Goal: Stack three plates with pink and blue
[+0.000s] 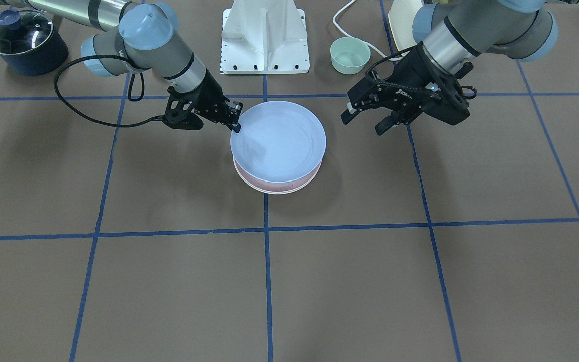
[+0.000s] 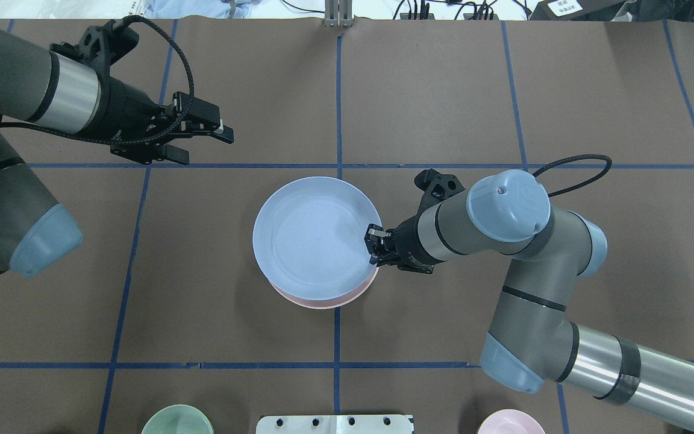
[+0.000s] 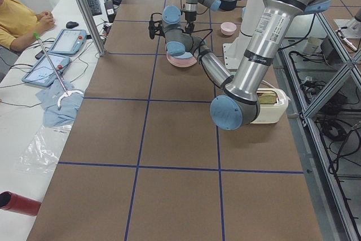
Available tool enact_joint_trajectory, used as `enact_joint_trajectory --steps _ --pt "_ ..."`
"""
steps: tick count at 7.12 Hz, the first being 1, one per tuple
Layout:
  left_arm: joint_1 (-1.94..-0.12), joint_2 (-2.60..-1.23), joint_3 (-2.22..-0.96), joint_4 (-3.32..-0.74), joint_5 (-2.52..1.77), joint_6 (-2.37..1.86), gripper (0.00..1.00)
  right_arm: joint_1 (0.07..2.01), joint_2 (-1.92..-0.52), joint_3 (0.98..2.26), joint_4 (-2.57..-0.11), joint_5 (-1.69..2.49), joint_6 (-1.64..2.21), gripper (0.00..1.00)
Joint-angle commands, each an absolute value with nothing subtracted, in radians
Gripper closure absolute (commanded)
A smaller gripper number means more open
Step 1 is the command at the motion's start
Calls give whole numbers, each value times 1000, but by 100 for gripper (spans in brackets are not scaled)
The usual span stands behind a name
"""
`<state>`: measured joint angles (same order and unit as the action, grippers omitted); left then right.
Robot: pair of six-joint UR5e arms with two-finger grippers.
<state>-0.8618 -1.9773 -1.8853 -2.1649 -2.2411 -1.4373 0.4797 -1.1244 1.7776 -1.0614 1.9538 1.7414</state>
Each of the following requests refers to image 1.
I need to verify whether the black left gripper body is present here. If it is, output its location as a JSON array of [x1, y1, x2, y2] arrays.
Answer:
[[347, 43, 476, 125]]

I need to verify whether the green bowl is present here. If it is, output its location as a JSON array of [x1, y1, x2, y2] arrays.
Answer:
[[329, 36, 371, 75]]

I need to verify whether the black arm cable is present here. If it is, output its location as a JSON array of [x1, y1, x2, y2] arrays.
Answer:
[[54, 55, 167, 128]]

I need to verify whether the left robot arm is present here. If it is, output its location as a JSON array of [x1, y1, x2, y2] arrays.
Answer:
[[341, 1, 559, 135]]

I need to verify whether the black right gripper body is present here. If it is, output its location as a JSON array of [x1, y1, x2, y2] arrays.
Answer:
[[163, 71, 243, 131]]

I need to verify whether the pink plate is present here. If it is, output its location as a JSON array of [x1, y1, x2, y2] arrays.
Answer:
[[232, 158, 322, 195]]

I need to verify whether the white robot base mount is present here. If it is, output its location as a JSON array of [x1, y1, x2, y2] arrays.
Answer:
[[220, 1, 311, 75]]

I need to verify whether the blue plate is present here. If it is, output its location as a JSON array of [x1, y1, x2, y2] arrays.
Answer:
[[230, 101, 327, 183]]

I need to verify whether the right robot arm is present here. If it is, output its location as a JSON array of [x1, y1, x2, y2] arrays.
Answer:
[[7, 1, 243, 133]]

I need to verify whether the dark blue lidded pot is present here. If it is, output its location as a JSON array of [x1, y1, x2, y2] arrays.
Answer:
[[0, 10, 69, 76]]

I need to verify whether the white cable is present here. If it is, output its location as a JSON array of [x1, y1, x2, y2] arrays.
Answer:
[[332, 0, 396, 60]]

